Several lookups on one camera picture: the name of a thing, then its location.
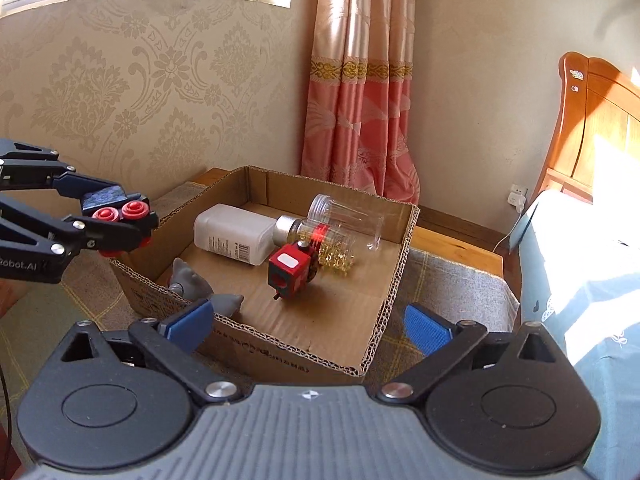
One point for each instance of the grey rubber animal toy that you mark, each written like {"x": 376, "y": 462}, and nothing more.
{"x": 190, "y": 280}

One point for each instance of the white wall socket with charger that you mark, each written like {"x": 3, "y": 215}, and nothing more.
{"x": 517, "y": 197}

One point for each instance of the red and black toy car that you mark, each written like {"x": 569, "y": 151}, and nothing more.
{"x": 132, "y": 210}

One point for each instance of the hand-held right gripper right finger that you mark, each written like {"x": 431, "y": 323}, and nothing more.
{"x": 425, "y": 327}

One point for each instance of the silver-capped clear pill bottle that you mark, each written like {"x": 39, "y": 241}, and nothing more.
{"x": 287, "y": 227}

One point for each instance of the white plastic bottle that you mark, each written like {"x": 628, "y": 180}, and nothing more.
{"x": 225, "y": 232}

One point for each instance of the wooden bed headboard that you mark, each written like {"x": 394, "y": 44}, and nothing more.
{"x": 600, "y": 125}

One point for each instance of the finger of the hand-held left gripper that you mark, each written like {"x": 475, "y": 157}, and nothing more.
{"x": 50, "y": 175}
{"x": 75, "y": 232}

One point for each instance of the pink floral curtain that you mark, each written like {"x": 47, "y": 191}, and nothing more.
{"x": 360, "y": 110}

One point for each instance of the red toy train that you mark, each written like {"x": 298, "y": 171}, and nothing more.
{"x": 290, "y": 270}

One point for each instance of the clear plastic jar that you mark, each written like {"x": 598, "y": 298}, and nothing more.
{"x": 350, "y": 215}

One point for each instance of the blue floral bed sheet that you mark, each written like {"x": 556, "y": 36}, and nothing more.
{"x": 600, "y": 335}

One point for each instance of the brown cardboard box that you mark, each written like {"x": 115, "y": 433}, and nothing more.
{"x": 320, "y": 320}

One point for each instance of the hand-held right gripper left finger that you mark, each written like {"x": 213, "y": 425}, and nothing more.
{"x": 192, "y": 320}

